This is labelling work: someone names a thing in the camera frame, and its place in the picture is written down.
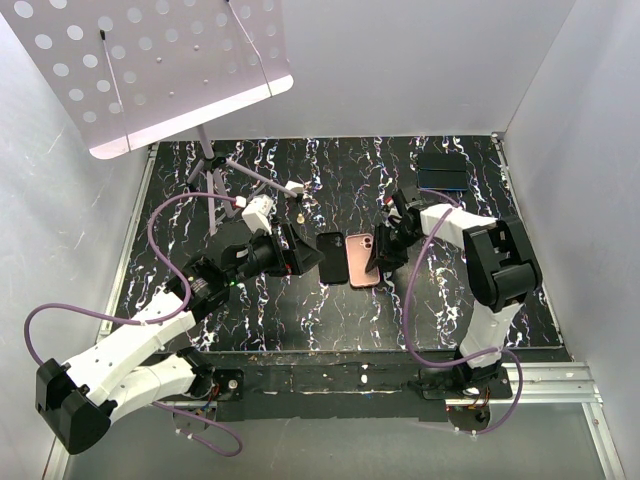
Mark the perforated music stand desk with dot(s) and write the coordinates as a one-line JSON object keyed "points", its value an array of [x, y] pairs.
{"points": [[131, 73]]}

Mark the aluminium side rail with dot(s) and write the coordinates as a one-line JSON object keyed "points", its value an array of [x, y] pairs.
{"points": [[536, 325], [132, 227]]}

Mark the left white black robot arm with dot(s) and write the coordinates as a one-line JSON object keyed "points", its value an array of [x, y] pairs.
{"points": [[80, 399]]}

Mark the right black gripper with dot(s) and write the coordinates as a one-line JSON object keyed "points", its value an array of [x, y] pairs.
{"points": [[393, 259]]}

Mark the left aluminium side rail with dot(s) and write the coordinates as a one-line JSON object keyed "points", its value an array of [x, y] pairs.
{"points": [[132, 227]]}

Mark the bare black phone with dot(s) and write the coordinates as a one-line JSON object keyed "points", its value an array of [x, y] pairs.
{"points": [[437, 161]]}

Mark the aluminium front rail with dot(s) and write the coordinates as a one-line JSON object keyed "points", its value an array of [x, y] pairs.
{"points": [[546, 382]]}

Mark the right aluminium side rail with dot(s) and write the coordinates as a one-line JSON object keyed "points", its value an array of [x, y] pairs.
{"points": [[536, 325]]}

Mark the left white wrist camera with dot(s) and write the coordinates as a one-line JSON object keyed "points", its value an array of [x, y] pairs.
{"points": [[255, 212]]}

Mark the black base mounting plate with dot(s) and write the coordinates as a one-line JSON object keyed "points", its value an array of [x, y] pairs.
{"points": [[236, 375]]}

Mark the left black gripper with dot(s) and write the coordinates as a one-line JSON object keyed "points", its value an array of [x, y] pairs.
{"points": [[297, 257]]}

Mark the music stand tripod pole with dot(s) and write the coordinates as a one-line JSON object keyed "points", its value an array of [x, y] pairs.
{"points": [[213, 162]]}

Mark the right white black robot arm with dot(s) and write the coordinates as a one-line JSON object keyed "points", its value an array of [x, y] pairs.
{"points": [[502, 272]]}

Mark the bare blue phone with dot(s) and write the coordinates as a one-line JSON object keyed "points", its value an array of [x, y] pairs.
{"points": [[440, 180]]}

